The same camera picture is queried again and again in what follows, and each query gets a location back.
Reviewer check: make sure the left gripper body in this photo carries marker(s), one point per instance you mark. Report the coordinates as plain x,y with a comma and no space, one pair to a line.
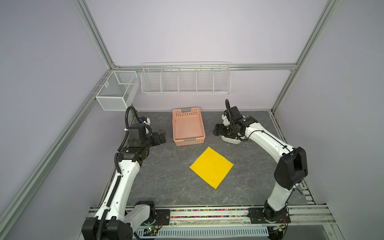
154,140

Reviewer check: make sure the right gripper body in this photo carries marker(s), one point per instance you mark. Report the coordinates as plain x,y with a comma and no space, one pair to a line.
222,130

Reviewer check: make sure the yellow paper napkin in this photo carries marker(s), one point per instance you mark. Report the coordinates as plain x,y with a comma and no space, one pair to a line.
211,167

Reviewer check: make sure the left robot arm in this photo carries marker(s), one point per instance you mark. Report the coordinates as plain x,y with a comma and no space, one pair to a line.
111,222

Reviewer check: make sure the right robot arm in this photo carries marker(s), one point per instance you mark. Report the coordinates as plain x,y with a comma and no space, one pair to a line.
292,166

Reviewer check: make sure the white plastic tray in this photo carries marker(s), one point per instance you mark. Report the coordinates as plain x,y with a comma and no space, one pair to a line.
232,139

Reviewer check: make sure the pink perforated plastic basket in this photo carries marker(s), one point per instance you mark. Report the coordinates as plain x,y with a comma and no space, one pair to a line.
188,127

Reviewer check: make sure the green circuit board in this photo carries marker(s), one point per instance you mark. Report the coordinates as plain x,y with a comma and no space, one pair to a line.
149,232

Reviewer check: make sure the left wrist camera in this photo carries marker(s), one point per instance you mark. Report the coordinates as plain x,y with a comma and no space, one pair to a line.
145,120

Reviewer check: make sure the white wire wall rack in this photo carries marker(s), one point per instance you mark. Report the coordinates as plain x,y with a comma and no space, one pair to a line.
186,78

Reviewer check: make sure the white mesh wall basket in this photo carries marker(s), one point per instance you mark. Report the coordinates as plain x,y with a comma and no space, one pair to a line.
118,91

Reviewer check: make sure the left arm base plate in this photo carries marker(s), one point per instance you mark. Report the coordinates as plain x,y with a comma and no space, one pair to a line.
162,217

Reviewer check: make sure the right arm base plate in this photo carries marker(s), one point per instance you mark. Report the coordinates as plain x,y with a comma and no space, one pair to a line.
258,215

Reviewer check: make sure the white slotted cable duct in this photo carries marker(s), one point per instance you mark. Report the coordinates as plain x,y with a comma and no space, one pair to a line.
203,233

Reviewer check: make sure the aluminium mounting rail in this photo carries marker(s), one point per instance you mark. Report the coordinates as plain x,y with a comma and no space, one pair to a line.
236,216

